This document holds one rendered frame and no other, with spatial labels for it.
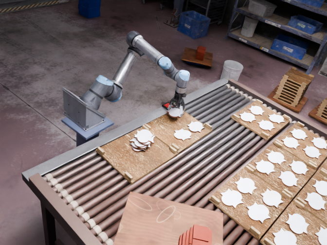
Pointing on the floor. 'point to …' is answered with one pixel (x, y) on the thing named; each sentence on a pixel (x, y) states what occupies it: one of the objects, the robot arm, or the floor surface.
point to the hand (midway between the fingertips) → (175, 112)
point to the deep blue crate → (193, 24)
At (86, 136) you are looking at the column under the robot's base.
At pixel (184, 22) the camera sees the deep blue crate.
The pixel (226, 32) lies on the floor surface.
